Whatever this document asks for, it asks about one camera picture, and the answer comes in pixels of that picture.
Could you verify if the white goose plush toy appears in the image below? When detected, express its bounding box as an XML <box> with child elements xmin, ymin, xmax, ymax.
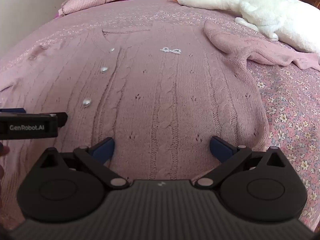
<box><xmin>167</xmin><ymin>0</ymin><xmax>320</xmax><ymax>54</ymax></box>

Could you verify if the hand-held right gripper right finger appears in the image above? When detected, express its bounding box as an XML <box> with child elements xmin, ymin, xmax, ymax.
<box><xmin>194</xmin><ymin>136</ymin><xmax>287</xmax><ymax>190</ymax></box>

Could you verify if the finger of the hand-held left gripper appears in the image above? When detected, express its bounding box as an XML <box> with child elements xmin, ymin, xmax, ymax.
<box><xmin>0</xmin><ymin>112</ymin><xmax>68</xmax><ymax>128</ymax></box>
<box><xmin>0</xmin><ymin>108</ymin><xmax>26</xmax><ymax>114</ymax></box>

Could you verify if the person's left hand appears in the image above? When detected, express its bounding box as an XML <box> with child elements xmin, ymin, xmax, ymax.
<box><xmin>0</xmin><ymin>143</ymin><xmax>10</xmax><ymax>182</ymax></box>

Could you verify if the pink knit cardigan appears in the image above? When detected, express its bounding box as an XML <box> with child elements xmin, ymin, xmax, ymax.
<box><xmin>0</xmin><ymin>20</ymin><xmax>320</xmax><ymax>220</ymax></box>

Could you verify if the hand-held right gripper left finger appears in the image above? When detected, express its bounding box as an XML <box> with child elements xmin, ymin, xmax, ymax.
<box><xmin>37</xmin><ymin>137</ymin><xmax>128</xmax><ymax>190</ymax></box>

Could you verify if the pink floral bed sheet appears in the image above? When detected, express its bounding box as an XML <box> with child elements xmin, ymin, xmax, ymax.
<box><xmin>0</xmin><ymin>0</ymin><xmax>320</xmax><ymax>233</ymax></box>

